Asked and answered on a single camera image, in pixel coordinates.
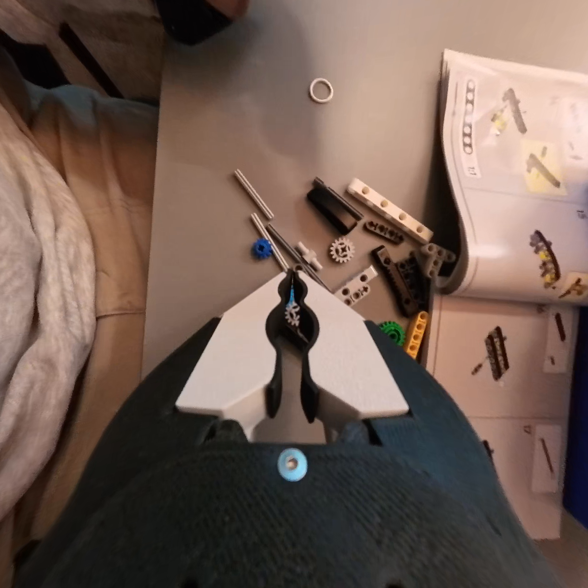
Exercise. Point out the yellow long lego beam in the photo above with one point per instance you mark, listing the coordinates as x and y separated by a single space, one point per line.
415 334

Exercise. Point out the dark long lego axle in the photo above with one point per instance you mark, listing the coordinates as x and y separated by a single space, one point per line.
294 252

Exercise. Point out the grey lego angle connector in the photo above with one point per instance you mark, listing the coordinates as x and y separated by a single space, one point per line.
436 259

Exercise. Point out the black lego frame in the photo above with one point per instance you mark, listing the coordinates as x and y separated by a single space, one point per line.
415 285

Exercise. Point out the light grey lego gear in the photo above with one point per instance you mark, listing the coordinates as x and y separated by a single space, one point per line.
341 249

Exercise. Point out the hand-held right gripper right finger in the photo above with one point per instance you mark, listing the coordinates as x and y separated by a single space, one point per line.
353 367

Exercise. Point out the black lego gear rack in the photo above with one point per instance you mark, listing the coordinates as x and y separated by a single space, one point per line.
390 275

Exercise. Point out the white lego axle connector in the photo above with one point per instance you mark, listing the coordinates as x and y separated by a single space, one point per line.
307 254

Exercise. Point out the black curved lego panel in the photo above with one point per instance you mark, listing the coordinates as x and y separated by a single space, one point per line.
330 204

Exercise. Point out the grey lego axle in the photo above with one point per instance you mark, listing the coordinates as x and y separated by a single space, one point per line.
253 193
270 241

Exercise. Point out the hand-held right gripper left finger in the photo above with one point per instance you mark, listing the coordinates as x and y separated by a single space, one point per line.
229 363

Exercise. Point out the white long lego beam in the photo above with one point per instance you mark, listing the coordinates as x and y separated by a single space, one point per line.
390 209

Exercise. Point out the lego instruction booklet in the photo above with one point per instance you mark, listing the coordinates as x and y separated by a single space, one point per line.
505 229

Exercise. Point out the small grey gear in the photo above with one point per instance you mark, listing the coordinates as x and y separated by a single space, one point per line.
292 314

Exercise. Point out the small blue lego gear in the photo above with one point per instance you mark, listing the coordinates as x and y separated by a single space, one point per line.
262 248

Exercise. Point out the blue plastic bin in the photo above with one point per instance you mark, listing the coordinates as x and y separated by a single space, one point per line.
578 413

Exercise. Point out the green lego gear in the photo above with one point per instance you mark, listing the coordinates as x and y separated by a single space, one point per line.
393 331

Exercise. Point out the grey thin lego liftarm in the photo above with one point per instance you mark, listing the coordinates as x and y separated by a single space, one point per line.
356 285

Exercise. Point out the black thin lego liftarm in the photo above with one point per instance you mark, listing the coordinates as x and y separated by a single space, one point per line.
385 231

